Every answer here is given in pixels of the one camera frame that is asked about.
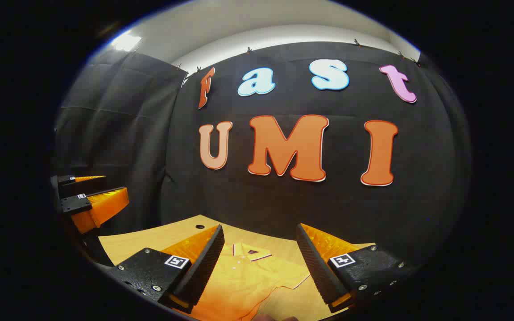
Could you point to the orange T-shirt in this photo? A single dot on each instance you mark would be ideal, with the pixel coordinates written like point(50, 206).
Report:
point(248, 281)

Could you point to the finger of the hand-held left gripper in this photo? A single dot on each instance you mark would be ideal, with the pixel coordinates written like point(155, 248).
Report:
point(87, 185)
point(76, 204)

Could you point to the black backdrop cloth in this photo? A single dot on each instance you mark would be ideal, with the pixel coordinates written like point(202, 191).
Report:
point(283, 205)

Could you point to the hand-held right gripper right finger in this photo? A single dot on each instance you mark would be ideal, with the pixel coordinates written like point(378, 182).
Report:
point(317, 263)

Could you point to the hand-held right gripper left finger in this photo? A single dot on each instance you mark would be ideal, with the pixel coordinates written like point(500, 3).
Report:
point(203, 267)

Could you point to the ceiling light panel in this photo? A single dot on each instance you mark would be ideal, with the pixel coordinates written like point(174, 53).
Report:
point(125, 42)

